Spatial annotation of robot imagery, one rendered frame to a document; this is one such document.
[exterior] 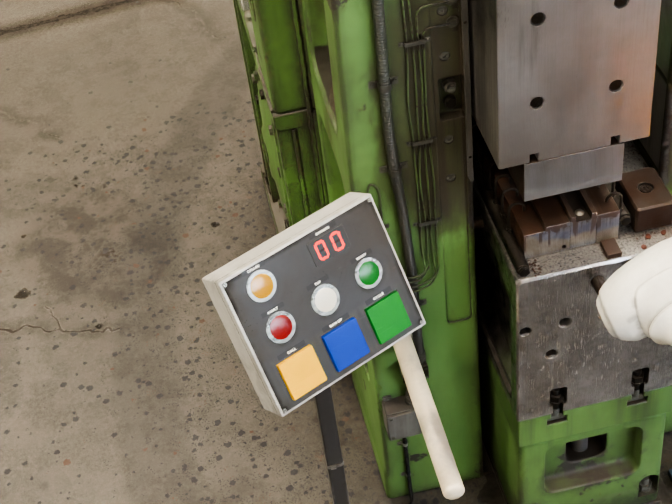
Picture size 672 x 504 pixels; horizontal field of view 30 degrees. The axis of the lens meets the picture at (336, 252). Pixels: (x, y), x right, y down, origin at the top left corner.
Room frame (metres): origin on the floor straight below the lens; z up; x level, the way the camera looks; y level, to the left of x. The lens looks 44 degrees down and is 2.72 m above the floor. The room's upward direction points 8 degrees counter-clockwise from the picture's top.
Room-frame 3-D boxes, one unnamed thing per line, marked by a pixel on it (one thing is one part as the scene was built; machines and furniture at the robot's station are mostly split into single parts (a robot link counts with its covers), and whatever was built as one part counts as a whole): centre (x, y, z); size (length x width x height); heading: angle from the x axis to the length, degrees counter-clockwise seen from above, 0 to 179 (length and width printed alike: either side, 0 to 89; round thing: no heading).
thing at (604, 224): (2.01, -0.45, 0.96); 0.42 x 0.20 x 0.09; 6
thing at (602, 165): (2.01, -0.45, 1.12); 0.42 x 0.20 x 0.10; 6
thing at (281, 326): (1.54, 0.12, 1.09); 0.05 x 0.03 x 0.04; 96
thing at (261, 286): (1.57, 0.14, 1.16); 0.05 x 0.03 x 0.04; 96
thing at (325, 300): (1.59, 0.03, 1.09); 0.05 x 0.03 x 0.04; 96
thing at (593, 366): (2.03, -0.50, 0.69); 0.56 x 0.38 x 0.45; 6
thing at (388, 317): (1.60, -0.08, 1.01); 0.07 x 0.05 x 0.07; 121
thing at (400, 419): (1.88, -0.10, 0.36); 0.09 x 0.07 x 0.12; 96
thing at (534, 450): (2.03, -0.50, 0.23); 0.55 x 0.37 x 0.47; 6
